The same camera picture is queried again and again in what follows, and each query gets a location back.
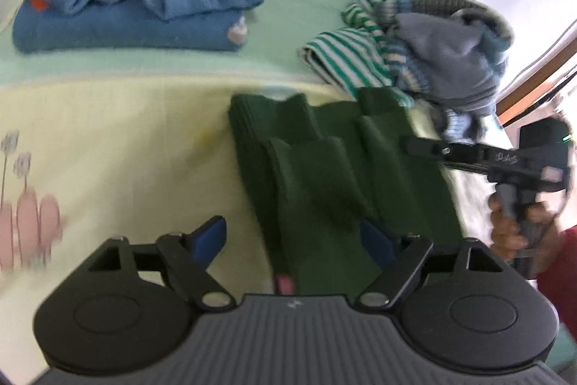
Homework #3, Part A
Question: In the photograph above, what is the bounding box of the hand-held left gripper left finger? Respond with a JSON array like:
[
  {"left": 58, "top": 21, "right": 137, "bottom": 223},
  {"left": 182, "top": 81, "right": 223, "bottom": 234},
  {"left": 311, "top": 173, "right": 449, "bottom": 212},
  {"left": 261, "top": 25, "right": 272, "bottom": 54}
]
[{"left": 88, "top": 214, "right": 237, "bottom": 311}]

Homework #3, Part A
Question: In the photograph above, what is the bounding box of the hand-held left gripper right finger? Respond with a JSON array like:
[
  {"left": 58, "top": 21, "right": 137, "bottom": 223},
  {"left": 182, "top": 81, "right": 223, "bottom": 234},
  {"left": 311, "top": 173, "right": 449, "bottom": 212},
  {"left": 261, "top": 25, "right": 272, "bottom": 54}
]
[{"left": 358, "top": 217, "right": 506, "bottom": 311}]

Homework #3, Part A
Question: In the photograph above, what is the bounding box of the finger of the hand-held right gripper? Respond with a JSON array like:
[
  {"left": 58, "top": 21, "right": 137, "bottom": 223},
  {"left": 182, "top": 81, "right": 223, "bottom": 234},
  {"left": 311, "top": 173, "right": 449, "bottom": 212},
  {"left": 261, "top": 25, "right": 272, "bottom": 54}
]
[{"left": 402, "top": 135, "right": 494, "bottom": 176}]

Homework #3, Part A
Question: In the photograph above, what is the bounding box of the green white striped cardigan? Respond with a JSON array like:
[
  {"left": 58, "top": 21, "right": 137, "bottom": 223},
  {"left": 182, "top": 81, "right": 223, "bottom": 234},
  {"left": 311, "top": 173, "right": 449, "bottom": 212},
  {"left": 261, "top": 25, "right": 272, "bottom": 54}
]
[{"left": 228, "top": 89, "right": 463, "bottom": 296}]

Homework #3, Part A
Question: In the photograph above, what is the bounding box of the person's right hand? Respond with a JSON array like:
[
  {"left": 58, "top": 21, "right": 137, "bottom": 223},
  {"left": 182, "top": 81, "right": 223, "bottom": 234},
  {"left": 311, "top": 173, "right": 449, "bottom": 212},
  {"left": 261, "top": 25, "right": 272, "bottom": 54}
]
[{"left": 489, "top": 191, "right": 562, "bottom": 264}]

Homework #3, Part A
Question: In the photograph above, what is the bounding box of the grey blue striped sweater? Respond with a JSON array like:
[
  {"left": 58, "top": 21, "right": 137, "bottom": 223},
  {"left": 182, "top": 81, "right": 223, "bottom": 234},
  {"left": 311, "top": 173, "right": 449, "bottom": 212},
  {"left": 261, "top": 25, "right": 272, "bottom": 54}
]
[{"left": 374, "top": 0, "right": 515, "bottom": 142}]

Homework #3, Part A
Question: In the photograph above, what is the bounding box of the person's red blue clothing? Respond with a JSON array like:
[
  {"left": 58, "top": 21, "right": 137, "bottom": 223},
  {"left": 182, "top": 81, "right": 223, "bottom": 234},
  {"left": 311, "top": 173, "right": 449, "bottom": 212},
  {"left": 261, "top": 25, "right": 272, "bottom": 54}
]
[{"left": 536, "top": 226, "right": 577, "bottom": 316}]

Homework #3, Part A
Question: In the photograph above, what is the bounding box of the yellow cartoon print bed sheet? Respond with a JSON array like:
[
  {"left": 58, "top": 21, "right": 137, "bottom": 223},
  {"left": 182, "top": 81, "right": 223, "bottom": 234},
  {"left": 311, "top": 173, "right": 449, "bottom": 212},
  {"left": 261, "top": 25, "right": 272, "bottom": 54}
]
[{"left": 0, "top": 78, "right": 492, "bottom": 323}]

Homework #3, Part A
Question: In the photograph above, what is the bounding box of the green white striped shirt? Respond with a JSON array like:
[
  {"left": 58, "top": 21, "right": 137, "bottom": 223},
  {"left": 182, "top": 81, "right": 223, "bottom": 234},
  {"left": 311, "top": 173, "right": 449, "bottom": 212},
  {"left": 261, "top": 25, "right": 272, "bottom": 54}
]
[{"left": 301, "top": 0, "right": 442, "bottom": 106}]

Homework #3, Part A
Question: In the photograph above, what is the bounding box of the wooden door frame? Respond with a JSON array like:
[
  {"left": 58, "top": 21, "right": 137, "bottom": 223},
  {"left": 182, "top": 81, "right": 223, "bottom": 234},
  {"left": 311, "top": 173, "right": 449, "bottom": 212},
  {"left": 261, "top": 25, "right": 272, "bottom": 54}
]
[{"left": 496, "top": 38, "right": 577, "bottom": 128}]

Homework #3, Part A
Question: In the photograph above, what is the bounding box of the white wall cable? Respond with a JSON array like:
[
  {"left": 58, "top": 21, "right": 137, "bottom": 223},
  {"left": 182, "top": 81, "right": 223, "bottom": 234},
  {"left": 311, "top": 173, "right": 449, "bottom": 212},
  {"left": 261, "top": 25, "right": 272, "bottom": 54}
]
[{"left": 498, "top": 21, "right": 577, "bottom": 97}]

